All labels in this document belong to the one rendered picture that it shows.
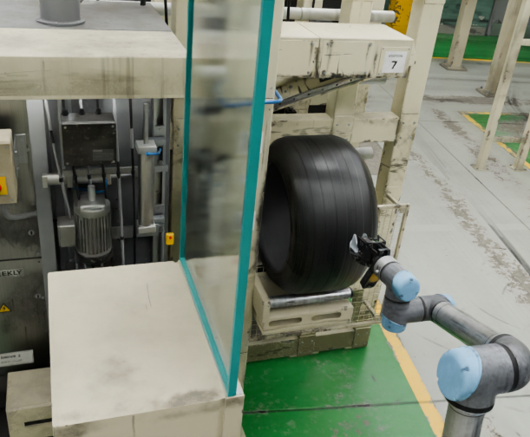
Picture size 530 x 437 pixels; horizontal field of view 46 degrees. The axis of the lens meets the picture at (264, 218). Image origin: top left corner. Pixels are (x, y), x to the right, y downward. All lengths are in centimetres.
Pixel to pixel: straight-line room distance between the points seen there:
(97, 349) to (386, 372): 221
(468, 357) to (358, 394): 185
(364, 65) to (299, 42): 28
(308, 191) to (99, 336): 84
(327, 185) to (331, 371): 156
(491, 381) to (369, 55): 129
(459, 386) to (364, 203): 79
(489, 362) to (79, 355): 93
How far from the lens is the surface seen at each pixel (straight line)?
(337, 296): 235
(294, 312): 231
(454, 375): 151
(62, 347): 153
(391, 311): 183
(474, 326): 173
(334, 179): 205
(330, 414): 317
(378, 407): 327
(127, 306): 163
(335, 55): 229
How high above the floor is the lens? 226
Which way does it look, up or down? 29 degrees down
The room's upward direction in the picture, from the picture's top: 6 degrees clockwise
